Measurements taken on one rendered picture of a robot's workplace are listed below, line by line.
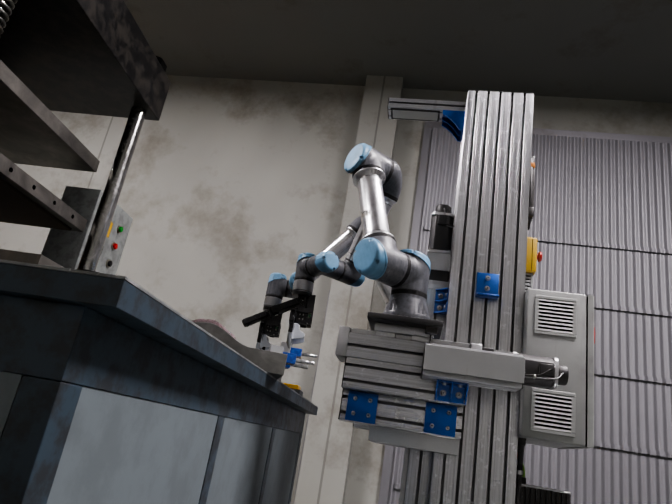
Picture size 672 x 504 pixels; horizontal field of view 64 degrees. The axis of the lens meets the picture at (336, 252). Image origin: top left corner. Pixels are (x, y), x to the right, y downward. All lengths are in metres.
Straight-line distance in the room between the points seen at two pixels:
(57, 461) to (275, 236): 3.63
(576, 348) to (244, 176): 3.30
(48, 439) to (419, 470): 1.35
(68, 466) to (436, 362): 1.00
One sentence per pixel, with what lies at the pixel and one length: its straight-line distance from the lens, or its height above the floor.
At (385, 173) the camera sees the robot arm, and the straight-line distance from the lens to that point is 1.93.
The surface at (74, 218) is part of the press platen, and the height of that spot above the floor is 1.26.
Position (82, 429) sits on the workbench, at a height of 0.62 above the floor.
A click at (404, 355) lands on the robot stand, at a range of 1.64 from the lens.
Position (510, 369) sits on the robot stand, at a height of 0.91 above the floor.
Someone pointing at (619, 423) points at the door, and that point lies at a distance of 4.02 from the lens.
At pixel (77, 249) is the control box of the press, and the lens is 2.35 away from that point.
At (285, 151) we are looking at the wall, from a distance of 4.60.
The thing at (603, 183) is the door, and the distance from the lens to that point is 4.50.
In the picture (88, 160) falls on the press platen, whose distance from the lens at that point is 2.28.
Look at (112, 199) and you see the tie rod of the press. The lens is 2.25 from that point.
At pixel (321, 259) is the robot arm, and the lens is 1.90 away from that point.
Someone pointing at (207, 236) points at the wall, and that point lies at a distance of 4.44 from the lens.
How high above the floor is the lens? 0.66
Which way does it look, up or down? 19 degrees up
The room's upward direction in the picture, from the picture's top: 10 degrees clockwise
